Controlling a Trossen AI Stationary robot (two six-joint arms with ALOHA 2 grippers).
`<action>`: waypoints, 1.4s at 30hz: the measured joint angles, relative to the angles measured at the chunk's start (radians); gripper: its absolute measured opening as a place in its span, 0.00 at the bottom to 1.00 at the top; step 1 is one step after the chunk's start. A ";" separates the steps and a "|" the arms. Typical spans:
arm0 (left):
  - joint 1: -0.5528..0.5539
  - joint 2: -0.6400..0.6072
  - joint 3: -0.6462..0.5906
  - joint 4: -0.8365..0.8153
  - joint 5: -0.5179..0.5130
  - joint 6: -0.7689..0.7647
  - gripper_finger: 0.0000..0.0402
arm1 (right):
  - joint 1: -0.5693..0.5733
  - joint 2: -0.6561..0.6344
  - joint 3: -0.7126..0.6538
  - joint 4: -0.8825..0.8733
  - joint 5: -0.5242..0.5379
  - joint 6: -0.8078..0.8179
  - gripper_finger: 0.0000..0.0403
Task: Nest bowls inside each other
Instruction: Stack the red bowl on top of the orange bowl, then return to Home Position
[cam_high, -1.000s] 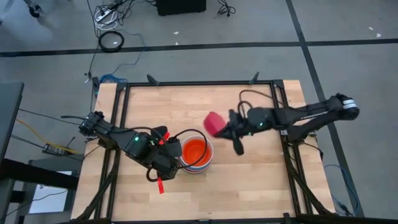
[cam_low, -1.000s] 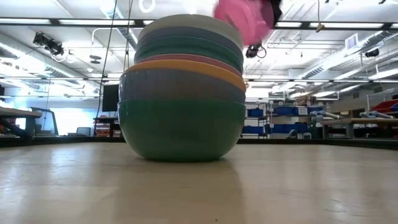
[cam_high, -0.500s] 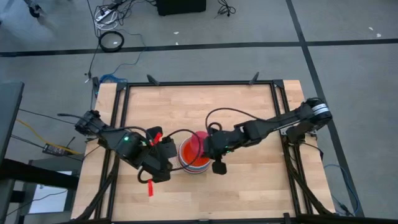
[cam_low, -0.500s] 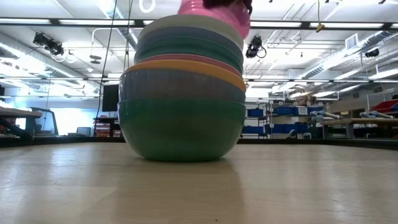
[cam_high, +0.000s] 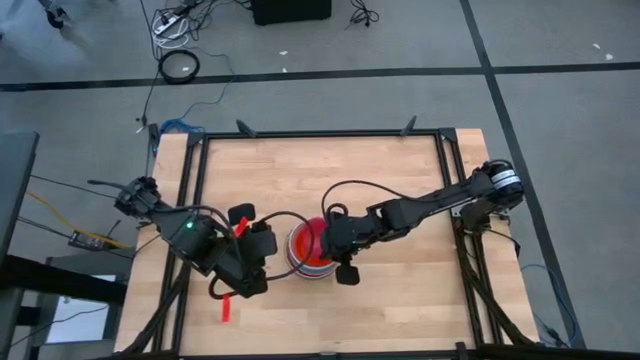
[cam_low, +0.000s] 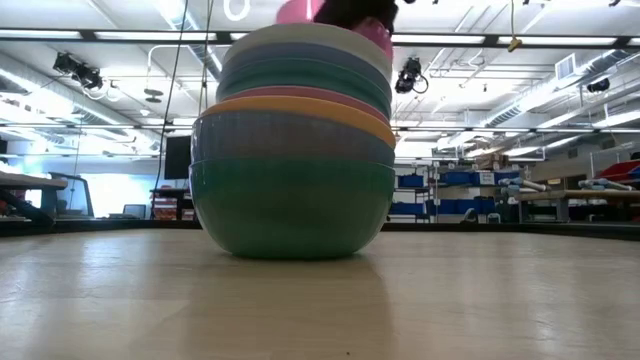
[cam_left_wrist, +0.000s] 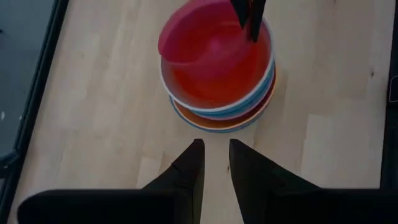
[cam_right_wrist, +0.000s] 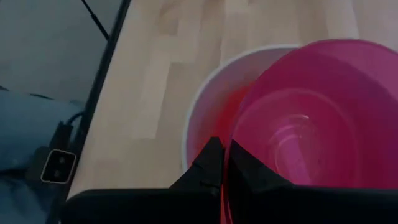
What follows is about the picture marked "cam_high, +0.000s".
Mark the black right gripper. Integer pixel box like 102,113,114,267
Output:
318,209,382,287

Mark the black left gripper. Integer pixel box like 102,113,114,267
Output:
219,202,279,300

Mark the light grey bowl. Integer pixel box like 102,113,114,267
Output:
287,249,340,281

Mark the translucent pink plastic bowl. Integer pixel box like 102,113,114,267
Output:
293,217,333,267

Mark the red striped bowl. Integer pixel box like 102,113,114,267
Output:
284,222,341,279

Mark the black power adapter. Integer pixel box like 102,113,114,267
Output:
67,230,109,252

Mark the white power strip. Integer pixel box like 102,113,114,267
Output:
152,13,192,37

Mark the black box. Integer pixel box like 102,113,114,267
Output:
250,0,333,27

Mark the dark grey cabinet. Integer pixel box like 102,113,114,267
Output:
0,130,41,262

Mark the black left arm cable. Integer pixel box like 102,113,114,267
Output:
257,210,317,282

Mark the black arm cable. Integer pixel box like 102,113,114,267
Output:
321,179,454,222
257,210,317,282

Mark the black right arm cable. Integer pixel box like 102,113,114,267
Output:
321,179,454,222

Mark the blue floor cable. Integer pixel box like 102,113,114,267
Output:
519,262,582,349
158,118,207,136

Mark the black aluminium rig frame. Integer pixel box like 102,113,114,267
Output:
112,117,544,360

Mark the coiled black floor cable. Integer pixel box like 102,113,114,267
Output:
157,48,202,85

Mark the yellow floor cable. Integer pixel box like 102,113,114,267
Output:
26,189,132,250

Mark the black cable bundle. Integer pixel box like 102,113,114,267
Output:
344,0,380,29

